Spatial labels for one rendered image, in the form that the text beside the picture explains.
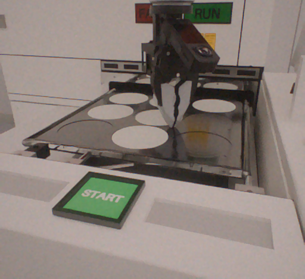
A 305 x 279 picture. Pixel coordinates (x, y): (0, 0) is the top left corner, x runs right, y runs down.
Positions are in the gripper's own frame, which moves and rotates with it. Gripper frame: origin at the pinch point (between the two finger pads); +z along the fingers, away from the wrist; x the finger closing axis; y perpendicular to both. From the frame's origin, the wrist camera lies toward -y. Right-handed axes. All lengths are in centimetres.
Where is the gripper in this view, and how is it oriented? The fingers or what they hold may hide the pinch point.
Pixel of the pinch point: (174, 122)
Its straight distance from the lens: 52.0
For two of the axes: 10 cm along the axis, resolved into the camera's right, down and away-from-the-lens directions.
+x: -9.0, 1.7, -3.9
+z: 0.0, 9.2, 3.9
